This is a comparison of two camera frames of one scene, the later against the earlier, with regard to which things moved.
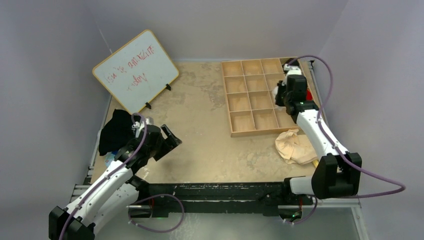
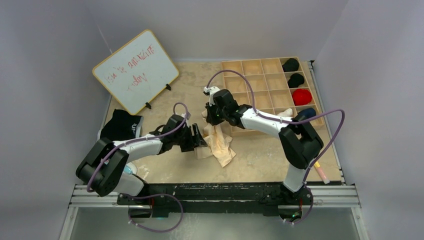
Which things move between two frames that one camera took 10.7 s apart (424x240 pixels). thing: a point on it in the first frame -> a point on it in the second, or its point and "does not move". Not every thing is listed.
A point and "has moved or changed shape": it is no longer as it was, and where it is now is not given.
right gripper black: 282,85 -> 211,119
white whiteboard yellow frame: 138,72 does not move
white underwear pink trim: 274,92 has moved or changed shape
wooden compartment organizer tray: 248,86 does not move
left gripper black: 172,141 -> 191,145
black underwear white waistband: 120,129 does not move
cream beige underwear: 295,149 has moved or changed shape
